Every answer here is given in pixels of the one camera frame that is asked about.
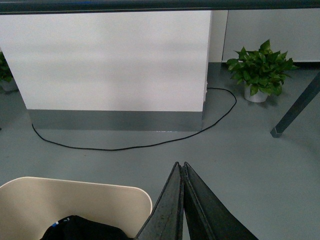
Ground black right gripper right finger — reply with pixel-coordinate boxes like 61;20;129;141
182;162;257;240

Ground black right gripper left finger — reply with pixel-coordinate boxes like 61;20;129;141
135;162;184;240

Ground cream plastic hamper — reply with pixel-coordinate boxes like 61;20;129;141
0;176;153;240

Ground black clothes in hamper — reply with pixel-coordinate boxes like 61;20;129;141
42;215;130;240

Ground white partition panel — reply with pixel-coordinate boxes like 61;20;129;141
0;11;212;131

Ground green potted plant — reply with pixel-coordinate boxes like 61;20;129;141
226;40;298;103
0;51;18;92

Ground black power cable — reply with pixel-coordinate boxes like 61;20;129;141
31;87;237;151

